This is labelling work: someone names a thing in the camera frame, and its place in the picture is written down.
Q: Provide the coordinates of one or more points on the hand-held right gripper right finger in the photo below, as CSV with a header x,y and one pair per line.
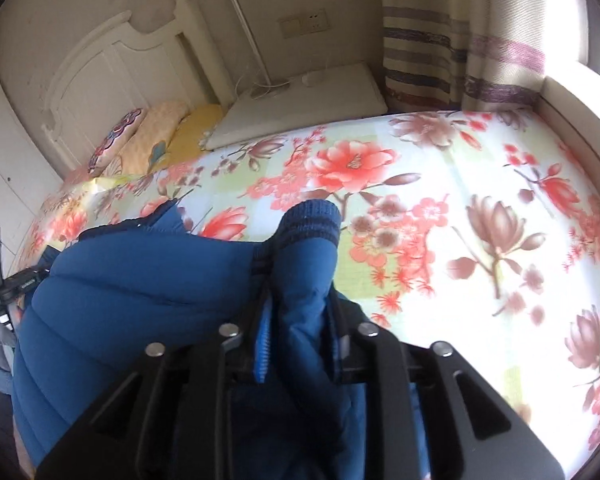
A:
x,y
375,355

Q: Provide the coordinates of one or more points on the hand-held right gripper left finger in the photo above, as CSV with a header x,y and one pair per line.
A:
x,y
263,347

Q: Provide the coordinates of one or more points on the blue quilted jacket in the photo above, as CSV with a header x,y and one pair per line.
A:
x,y
130,285

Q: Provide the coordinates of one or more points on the white wardrobe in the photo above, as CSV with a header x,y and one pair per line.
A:
x,y
10,170

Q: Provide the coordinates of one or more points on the floral quilt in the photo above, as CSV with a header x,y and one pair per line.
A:
x,y
430,220

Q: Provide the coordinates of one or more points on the mandala patterned pillow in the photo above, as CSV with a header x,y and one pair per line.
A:
x,y
117,140

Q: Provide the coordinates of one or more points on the pale quilted pillow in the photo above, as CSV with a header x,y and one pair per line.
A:
x,y
152,132

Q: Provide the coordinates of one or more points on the white bed headboard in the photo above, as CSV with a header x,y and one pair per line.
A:
x,y
105,75

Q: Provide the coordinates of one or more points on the yellow pillow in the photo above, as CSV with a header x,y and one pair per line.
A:
x,y
195,130

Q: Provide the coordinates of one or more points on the white nightstand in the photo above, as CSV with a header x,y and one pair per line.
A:
x,y
300,110

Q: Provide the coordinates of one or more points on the white slim desk lamp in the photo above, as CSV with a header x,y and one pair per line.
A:
x,y
252,45

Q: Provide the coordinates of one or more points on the striped printed curtain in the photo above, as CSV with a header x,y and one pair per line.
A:
x,y
455,35

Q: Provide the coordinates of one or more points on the beige wall socket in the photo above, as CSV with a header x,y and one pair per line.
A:
x,y
305,22

